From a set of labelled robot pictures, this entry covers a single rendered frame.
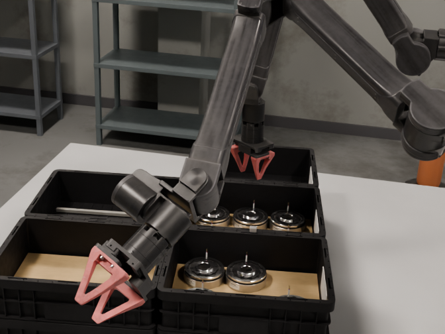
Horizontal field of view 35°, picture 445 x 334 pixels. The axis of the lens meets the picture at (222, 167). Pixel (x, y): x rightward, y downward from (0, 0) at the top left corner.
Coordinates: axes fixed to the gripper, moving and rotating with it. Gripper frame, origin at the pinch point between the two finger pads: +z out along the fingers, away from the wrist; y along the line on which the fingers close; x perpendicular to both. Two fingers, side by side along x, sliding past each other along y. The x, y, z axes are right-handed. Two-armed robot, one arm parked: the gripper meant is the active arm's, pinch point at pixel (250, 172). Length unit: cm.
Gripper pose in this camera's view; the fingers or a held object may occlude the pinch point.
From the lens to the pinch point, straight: 182.7
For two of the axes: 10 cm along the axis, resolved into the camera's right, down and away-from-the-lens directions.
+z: -0.2, 9.2, 4.0
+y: 6.4, 3.2, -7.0
